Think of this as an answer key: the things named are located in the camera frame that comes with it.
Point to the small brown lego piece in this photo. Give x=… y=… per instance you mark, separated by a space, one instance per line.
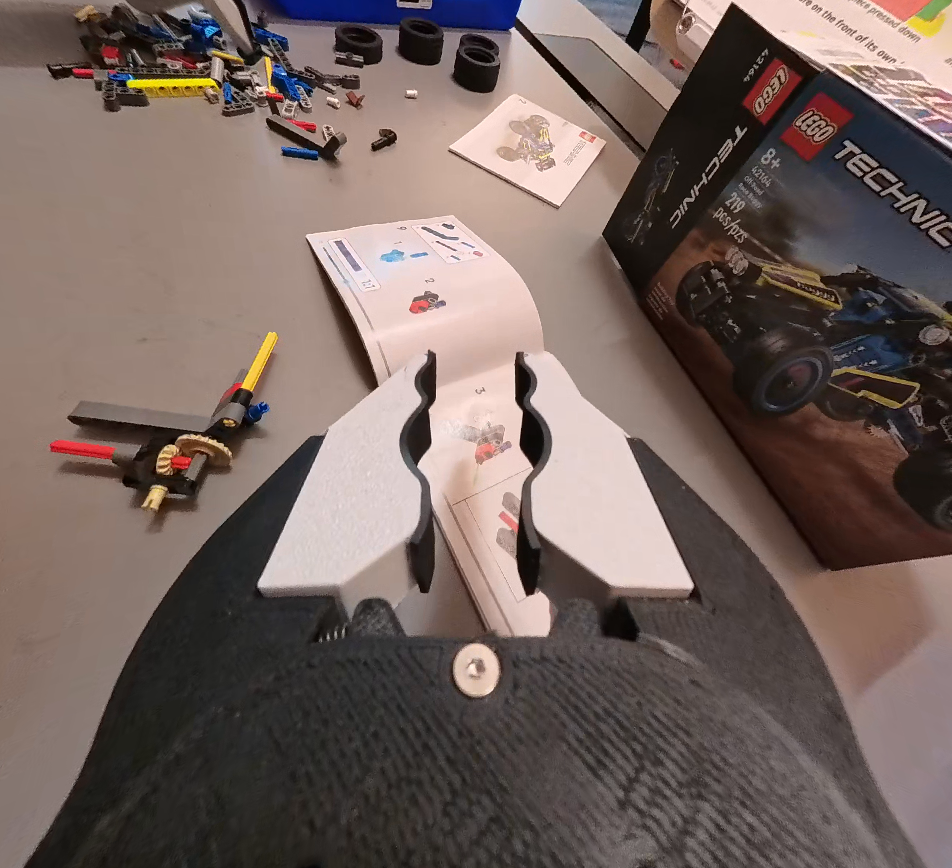
x=355 y=100

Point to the lego set cardboard box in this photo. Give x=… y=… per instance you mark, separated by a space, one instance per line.
x=781 y=362

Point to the pile of lego pieces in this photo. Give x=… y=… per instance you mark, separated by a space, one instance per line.
x=171 y=85

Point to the dark grey bent lego beam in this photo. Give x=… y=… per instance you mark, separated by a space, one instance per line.
x=335 y=142

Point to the closed lego instruction booklet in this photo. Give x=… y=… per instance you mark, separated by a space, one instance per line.
x=520 y=146

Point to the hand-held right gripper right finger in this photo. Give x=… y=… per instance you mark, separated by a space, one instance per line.
x=602 y=496

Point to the black rubber lego tire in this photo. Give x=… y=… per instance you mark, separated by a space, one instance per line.
x=476 y=76
x=480 y=41
x=421 y=46
x=358 y=42

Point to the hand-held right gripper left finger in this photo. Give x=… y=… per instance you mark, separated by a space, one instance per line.
x=342 y=496

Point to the blue lego pin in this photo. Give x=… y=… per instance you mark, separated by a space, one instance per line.
x=297 y=152

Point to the black lego pin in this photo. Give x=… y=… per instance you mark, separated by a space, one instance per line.
x=384 y=139

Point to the open lego instruction booklet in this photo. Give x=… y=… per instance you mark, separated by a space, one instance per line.
x=446 y=302

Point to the partly built lego assembly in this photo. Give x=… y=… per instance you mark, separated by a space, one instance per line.
x=197 y=448

